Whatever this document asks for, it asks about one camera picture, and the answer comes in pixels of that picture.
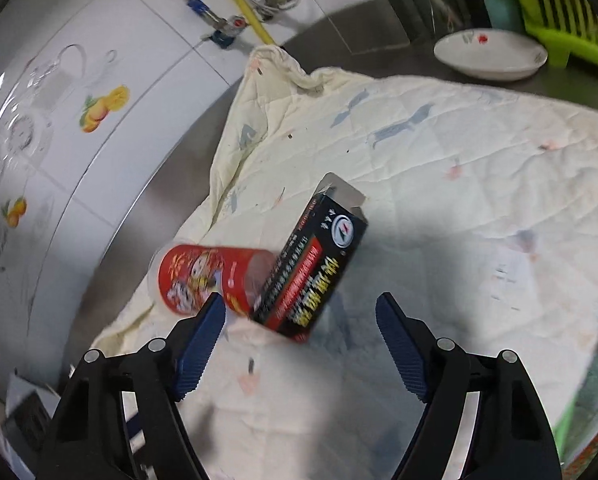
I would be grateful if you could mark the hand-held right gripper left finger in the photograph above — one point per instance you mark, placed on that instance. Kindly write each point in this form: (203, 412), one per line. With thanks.
(199, 345)

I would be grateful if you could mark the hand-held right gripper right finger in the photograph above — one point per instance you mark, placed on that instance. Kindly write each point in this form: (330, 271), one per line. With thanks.
(401, 345)

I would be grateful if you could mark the red label plastic cup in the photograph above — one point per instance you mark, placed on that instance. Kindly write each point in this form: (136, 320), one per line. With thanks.
(199, 270)

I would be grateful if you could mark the black printed carton box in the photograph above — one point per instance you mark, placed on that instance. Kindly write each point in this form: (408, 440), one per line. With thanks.
(319, 260)

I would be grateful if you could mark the green mesh basket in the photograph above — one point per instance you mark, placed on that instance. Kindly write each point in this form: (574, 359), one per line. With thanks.
(586, 395)

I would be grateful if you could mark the white quilted blanket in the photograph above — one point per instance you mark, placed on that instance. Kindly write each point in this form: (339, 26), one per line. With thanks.
(429, 185)

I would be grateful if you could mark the white ceramic bowl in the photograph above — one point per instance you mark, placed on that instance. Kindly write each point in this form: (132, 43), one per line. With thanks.
(489, 55)

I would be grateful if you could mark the dark green utensil holder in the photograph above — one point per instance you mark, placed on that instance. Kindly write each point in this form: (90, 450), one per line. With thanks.
(429, 5)

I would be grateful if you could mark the teal bottle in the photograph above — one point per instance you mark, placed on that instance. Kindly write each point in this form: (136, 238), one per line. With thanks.
(501, 7)

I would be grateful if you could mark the green dish rack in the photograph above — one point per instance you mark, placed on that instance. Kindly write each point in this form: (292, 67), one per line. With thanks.
(554, 25)

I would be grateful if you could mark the wall water valve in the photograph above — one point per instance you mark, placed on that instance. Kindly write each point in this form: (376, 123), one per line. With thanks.
(226, 27)

